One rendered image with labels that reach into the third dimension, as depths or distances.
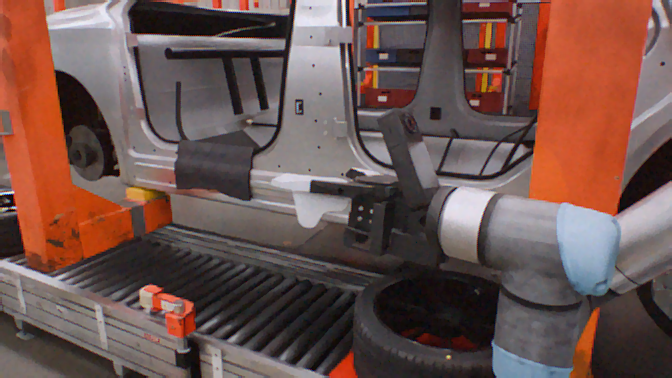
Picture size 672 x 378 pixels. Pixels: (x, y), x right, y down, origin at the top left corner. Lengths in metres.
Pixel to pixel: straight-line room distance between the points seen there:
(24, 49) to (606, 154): 1.91
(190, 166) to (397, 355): 1.23
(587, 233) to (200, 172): 1.87
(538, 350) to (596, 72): 0.61
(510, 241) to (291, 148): 1.48
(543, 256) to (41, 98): 1.94
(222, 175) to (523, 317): 1.72
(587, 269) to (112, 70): 2.28
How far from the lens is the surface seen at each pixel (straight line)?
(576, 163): 1.01
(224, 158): 2.08
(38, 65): 2.14
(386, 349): 1.56
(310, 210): 0.54
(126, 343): 2.19
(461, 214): 0.47
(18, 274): 2.69
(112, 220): 2.37
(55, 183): 2.19
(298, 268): 2.47
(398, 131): 0.51
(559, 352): 0.50
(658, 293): 1.56
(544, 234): 0.45
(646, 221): 0.56
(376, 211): 0.52
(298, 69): 1.81
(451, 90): 3.35
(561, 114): 0.99
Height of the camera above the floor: 1.39
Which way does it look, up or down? 16 degrees down
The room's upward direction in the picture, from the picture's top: straight up
